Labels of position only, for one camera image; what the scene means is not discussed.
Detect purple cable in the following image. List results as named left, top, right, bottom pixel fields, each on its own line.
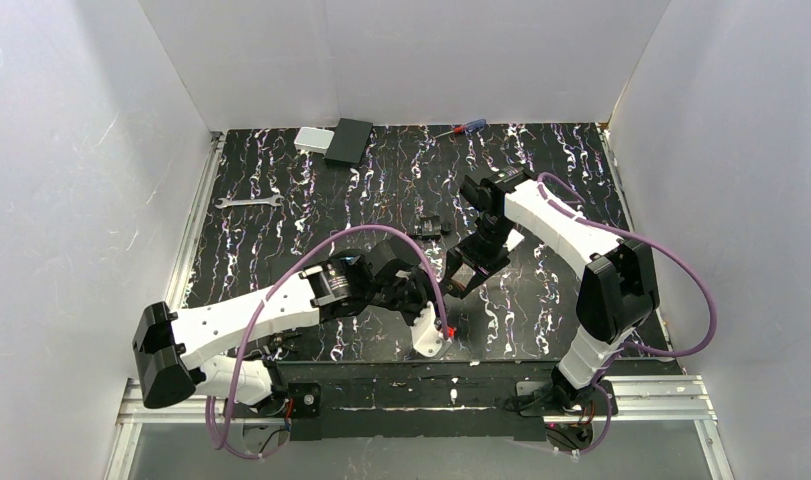
left=204, top=225, right=454, bottom=462
left=536, top=172, right=719, bottom=458

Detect aluminium frame rail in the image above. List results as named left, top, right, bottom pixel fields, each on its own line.
left=103, top=132, right=734, bottom=480

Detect white box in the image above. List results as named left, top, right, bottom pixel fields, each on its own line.
left=294, top=126, right=335, bottom=154

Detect silver open-end wrench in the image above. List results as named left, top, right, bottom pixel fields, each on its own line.
left=214, top=194, right=284, bottom=210

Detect black box at back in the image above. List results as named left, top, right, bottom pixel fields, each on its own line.
left=324, top=118, right=373, bottom=166

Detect black pliers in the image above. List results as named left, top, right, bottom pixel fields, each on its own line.
left=261, top=330, right=303, bottom=361

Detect blue red screwdriver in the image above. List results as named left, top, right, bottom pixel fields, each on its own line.
left=436, top=119, right=487, bottom=139

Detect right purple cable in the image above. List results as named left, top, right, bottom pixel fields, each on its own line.
left=536, top=172, right=719, bottom=458

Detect orange and black padlock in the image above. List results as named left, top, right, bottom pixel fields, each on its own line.
left=443, top=279, right=464, bottom=298

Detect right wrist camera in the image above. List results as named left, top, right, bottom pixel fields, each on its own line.
left=503, top=229, right=524, bottom=252

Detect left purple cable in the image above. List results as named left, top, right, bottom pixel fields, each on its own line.
left=204, top=225, right=454, bottom=462

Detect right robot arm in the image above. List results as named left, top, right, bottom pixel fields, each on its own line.
left=440, top=167, right=660, bottom=412

